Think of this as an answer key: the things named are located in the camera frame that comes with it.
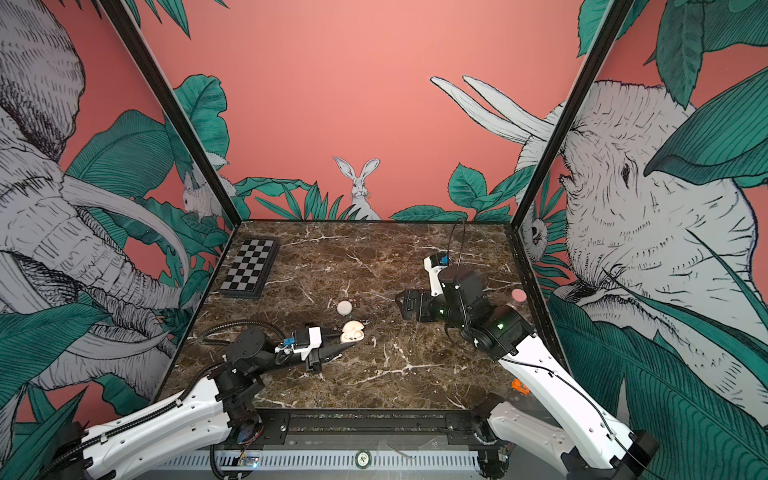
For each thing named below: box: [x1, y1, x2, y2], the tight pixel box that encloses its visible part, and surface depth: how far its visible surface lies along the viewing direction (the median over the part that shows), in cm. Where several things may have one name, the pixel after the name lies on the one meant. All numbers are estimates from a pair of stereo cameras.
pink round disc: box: [340, 320, 365, 343], surface depth 61 cm
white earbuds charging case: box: [337, 300, 353, 316], surface depth 97 cm
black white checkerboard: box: [219, 237, 281, 300], surface depth 103 cm
